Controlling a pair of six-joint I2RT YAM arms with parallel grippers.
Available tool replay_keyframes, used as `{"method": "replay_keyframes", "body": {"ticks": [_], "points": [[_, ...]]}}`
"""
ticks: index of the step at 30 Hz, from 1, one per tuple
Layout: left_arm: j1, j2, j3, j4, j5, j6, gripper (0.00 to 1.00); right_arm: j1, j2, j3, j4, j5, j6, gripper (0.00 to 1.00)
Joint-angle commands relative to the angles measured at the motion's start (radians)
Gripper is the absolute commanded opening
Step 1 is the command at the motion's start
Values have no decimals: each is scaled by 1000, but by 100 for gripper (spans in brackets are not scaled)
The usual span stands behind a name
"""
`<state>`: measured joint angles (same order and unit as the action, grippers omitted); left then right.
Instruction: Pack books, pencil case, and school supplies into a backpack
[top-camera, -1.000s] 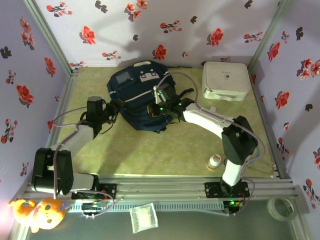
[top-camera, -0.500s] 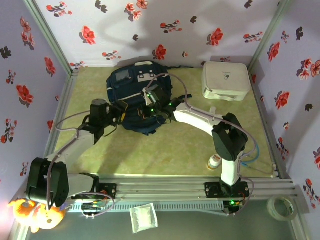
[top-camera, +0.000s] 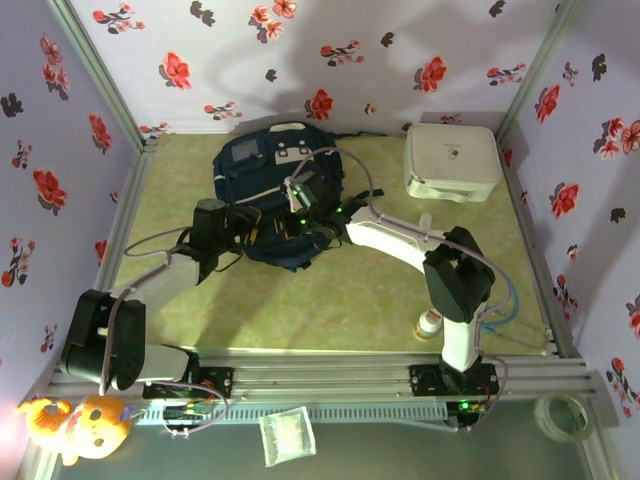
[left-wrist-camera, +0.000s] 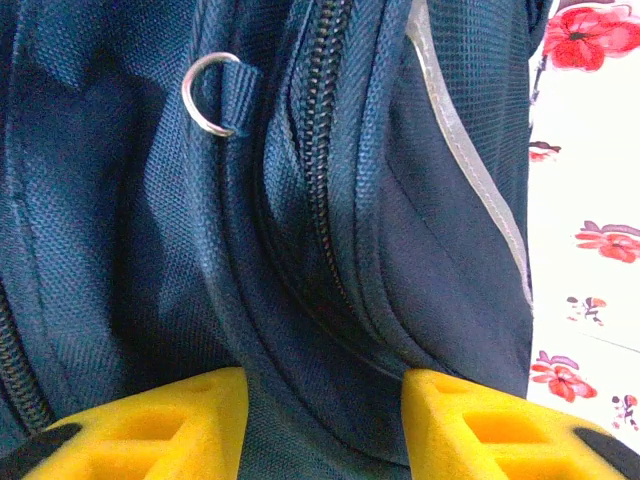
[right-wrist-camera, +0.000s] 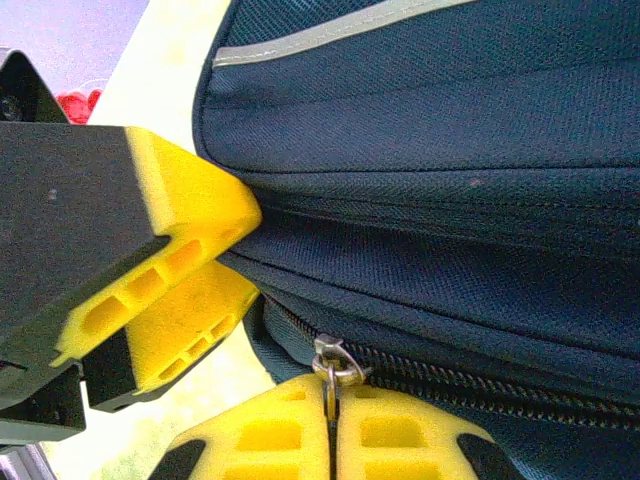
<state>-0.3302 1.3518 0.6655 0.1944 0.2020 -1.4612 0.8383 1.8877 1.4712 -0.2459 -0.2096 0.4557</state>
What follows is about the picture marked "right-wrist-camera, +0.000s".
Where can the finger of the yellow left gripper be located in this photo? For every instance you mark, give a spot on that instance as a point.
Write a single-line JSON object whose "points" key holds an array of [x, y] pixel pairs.
{"points": [[100, 225], [185, 320]]}

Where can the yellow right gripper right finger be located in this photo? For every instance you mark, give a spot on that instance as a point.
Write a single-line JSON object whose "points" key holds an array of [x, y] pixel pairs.
{"points": [[400, 440]]}

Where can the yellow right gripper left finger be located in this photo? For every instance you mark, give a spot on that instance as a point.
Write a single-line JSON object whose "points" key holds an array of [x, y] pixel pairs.
{"points": [[265, 440]]}

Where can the navy blue backpack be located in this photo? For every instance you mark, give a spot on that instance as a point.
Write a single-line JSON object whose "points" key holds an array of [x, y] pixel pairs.
{"points": [[425, 200]]}

